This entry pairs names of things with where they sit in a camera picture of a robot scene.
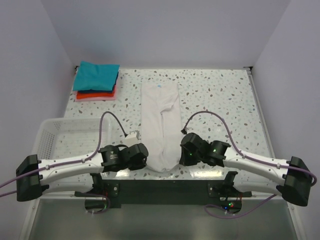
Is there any orange folded t-shirt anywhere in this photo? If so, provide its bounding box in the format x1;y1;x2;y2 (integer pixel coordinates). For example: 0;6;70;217
75;86;117;100

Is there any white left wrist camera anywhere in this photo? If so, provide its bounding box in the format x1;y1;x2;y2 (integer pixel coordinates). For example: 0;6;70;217
123;130;140;147

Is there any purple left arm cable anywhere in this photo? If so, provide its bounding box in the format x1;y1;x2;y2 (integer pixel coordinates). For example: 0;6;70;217
0;111;128;198

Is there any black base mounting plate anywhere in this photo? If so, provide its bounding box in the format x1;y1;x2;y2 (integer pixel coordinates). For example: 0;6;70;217
74;180;252;210

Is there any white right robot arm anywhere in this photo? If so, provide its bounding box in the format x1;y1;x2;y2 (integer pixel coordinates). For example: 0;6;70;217
179;130;316;207

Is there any pink folded t-shirt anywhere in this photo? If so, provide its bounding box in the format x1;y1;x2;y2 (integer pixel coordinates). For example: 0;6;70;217
74;90;117;102

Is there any teal folded t-shirt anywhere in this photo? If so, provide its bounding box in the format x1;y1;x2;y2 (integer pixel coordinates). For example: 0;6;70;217
72;61;120;91

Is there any white t-shirt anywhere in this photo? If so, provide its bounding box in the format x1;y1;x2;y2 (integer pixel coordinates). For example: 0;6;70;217
141;83;183;172

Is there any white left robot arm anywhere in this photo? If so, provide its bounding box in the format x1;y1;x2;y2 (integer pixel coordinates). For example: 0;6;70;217
16;143;149;202

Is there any white plastic basket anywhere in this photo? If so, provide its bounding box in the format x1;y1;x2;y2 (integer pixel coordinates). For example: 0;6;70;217
31;116;113;160

